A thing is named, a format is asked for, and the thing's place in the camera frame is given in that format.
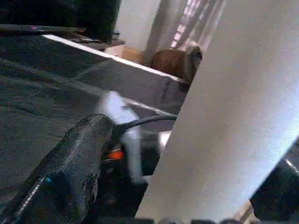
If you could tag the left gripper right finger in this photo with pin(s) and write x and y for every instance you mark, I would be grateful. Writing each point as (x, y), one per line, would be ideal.
(280, 191)

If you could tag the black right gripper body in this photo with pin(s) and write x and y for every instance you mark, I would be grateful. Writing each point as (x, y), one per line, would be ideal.
(121, 172)

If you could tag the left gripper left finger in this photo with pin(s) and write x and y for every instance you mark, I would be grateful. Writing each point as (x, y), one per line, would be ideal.
(65, 172)

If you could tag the white plastic table leg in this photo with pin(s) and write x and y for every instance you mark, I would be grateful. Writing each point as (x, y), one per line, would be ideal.
(233, 116)

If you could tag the black work mat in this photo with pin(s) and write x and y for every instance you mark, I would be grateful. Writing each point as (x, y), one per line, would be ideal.
(37, 84)

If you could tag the brown rounded seat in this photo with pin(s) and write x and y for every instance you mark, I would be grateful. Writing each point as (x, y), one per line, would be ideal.
(175, 63)

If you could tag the pale window curtain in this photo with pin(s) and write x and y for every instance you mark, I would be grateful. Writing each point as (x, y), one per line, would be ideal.
(182, 23)

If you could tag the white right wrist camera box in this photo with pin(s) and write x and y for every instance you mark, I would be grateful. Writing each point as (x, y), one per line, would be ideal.
(126, 121)

